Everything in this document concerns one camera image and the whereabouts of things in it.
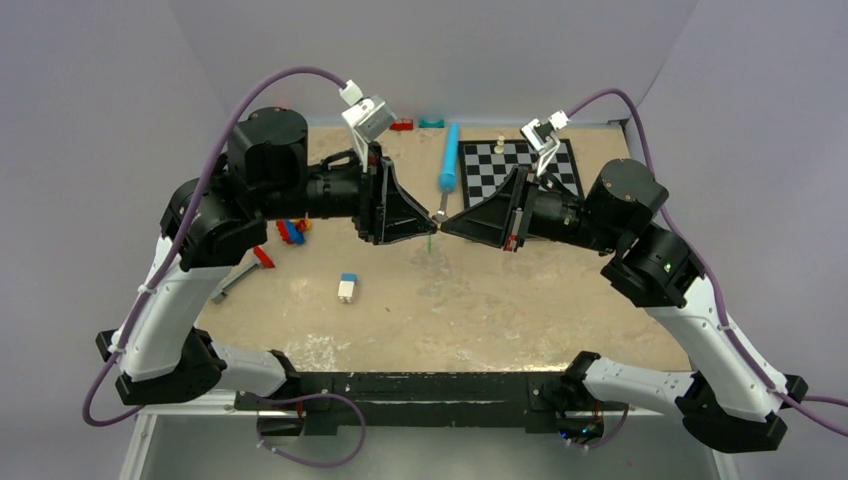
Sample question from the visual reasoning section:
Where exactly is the aluminium frame rail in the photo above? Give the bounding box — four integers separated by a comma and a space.
119, 390, 236, 480

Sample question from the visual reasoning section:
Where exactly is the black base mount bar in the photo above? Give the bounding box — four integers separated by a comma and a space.
234, 372, 605, 443

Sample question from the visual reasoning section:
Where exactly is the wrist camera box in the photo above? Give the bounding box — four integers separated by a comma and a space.
519, 110, 570, 177
339, 80, 397, 173

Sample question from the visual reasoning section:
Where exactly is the white blue toy brick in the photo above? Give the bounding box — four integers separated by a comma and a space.
337, 272, 358, 304

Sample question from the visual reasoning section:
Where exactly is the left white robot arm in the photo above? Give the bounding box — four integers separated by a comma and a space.
98, 107, 437, 409

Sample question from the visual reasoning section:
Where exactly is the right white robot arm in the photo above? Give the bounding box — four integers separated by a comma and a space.
441, 159, 808, 454

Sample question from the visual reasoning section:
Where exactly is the colourful toy brick stack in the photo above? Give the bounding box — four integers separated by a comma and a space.
275, 218, 312, 245

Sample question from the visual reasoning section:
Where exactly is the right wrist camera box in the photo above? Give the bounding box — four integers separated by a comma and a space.
519, 110, 570, 177

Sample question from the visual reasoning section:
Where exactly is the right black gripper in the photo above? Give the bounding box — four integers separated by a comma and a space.
442, 164, 623, 254

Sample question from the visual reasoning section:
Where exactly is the white chess pawn far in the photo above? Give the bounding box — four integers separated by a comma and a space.
493, 136, 505, 155

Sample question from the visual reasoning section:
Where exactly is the blue cylinder tool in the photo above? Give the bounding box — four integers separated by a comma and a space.
438, 123, 460, 192

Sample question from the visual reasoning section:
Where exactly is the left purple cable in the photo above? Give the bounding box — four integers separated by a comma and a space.
82, 66, 349, 427

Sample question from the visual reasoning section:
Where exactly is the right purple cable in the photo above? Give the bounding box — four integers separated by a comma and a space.
566, 88, 848, 439

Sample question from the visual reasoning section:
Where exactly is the red grey toy hammer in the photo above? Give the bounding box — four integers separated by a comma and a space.
210, 246, 276, 304

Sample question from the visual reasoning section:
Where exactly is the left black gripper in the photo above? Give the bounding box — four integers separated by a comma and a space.
256, 139, 437, 243

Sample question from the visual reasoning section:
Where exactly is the black white chessboard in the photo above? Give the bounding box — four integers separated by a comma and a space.
458, 139, 593, 210

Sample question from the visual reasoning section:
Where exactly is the teal toy piece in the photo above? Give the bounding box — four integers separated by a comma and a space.
418, 116, 445, 129

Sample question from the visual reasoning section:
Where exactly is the red toy brick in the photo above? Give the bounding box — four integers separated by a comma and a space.
389, 118, 415, 131

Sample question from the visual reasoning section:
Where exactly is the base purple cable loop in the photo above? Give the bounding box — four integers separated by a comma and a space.
254, 389, 368, 469

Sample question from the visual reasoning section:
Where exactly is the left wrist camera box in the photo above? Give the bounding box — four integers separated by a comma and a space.
339, 80, 397, 173

